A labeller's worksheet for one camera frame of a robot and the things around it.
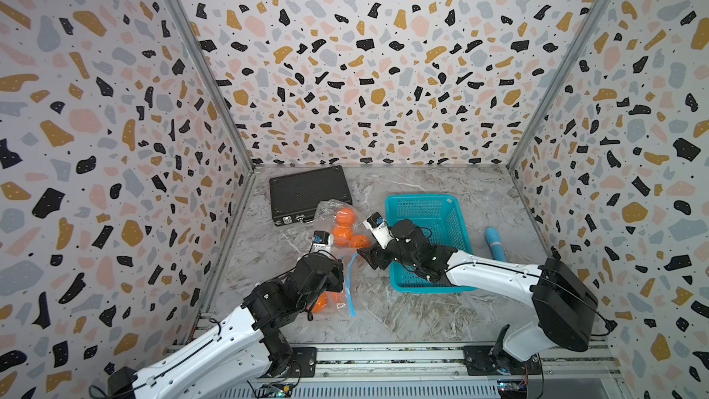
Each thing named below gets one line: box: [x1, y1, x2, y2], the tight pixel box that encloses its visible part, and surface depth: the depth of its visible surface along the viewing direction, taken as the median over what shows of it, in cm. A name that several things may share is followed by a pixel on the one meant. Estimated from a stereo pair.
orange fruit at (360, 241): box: [349, 234, 372, 249], surface depth 92 cm
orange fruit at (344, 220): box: [332, 206, 356, 232], surface depth 95 cm
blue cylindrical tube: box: [485, 226, 507, 263], surface depth 99 cm
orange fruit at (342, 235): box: [331, 226, 354, 246], surface depth 92 cm
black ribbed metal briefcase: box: [269, 165, 353, 227], surface depth 108 cm
